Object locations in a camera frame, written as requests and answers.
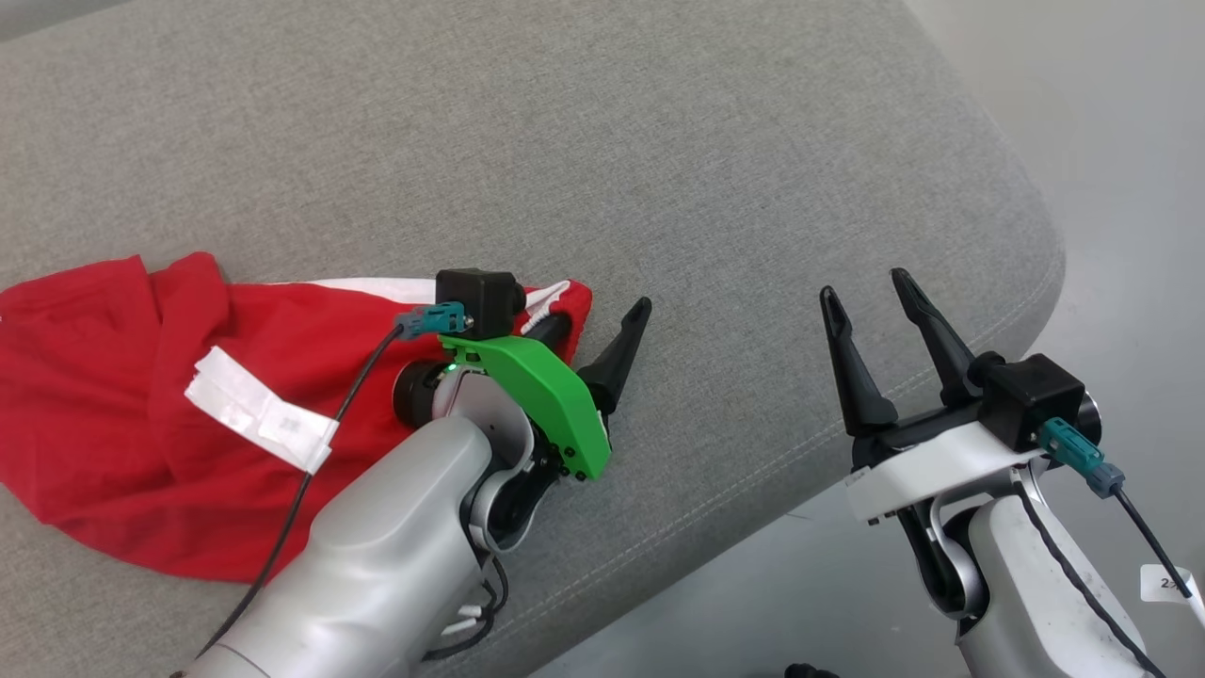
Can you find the grey fabric sofa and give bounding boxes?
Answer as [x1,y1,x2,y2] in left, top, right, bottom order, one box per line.
[0,0,1067,678]

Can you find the left camera cable teal plug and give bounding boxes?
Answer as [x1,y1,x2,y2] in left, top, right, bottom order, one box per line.
[193,301,469,665]

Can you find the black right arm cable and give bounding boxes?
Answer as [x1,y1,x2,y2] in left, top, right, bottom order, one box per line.
[1012,476,1168,678]

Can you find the white tape label long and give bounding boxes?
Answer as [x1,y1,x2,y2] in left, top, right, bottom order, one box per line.
[185,346,340,475]

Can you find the white tape label small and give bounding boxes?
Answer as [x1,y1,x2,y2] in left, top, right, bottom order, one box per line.
[1139,563,1205,630]

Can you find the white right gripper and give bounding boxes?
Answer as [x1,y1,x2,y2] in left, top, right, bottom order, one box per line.
[819,268,1048,526]

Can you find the red Bulls shorts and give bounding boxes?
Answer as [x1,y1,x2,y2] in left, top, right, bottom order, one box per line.
[0,251,594,583]

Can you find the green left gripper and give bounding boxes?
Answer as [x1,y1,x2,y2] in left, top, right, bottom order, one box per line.
[441,297,652,482]

